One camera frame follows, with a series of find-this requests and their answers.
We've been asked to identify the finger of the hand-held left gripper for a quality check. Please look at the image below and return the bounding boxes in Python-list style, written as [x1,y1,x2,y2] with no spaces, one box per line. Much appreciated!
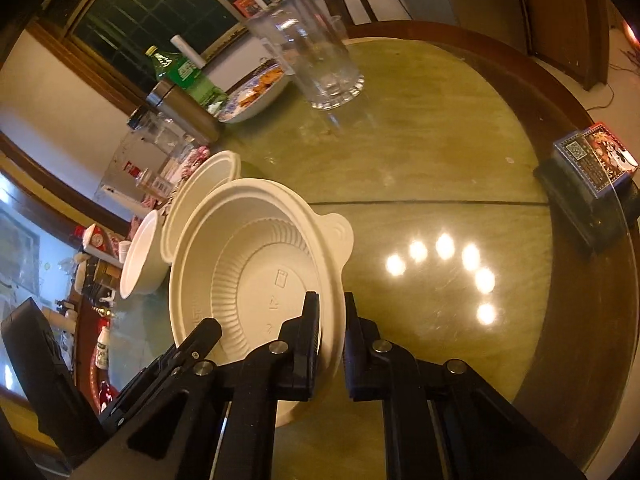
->
[99,317,222,436]

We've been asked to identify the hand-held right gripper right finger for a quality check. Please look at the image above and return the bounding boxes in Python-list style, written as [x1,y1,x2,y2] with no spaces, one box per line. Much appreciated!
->
[344,294,586,480]

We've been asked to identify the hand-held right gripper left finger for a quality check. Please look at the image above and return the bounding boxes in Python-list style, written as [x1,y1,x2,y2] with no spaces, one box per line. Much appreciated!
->
[75,292,321,480]

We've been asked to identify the cream ribbed plastic bowl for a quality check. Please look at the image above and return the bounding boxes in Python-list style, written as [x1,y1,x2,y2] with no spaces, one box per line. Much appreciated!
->
[160,150,242,267]
[168,178,355,428]

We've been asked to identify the white disposable bowl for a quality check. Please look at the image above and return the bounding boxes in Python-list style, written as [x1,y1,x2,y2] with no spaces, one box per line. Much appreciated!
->
[119,208,170,300]

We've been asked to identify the white milk bottle green label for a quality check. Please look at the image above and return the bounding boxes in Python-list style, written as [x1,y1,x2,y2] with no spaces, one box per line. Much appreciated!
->
[95,326,112,370]

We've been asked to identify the white labelled clear container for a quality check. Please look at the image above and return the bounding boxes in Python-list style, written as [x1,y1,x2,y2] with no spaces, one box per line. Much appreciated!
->
[100,135,176,206]

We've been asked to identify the pink wrapped candies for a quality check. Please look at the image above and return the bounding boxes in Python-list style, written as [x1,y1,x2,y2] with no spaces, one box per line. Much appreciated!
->
[181,145,212,177]

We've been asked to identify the clear bottle black cap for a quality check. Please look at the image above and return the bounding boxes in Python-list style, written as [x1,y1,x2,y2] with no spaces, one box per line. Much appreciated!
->
[127,109,197,161]

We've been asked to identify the steel thermos flask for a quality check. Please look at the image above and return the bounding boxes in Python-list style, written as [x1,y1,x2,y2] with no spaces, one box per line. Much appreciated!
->
[145,81,224,143]

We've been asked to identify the blue patterned plate with food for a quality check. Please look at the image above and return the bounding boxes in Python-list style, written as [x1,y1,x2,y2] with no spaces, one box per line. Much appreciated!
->
[217,60,296,124]

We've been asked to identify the green plastic bottle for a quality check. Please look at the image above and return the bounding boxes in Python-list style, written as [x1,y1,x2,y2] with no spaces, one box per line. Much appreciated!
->
[145,46,228,106]

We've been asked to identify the white paper roll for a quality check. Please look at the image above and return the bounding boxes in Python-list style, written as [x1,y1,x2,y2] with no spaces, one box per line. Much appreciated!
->
[170,35,207,68]

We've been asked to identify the clear glass pitcher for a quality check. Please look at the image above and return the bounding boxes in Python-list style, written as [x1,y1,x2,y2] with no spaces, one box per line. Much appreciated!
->
[245,0,366,111]

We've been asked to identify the playing card box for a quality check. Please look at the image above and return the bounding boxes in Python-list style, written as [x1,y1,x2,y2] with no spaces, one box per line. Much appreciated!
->
[550,122,640,200]

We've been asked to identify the dark barred window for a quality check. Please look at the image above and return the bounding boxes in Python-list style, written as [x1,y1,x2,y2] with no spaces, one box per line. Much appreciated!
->
[30,0,306,106]

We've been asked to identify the wooden cabinet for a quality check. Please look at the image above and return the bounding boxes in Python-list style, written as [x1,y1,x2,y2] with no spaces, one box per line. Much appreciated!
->
[512,0,613,92]

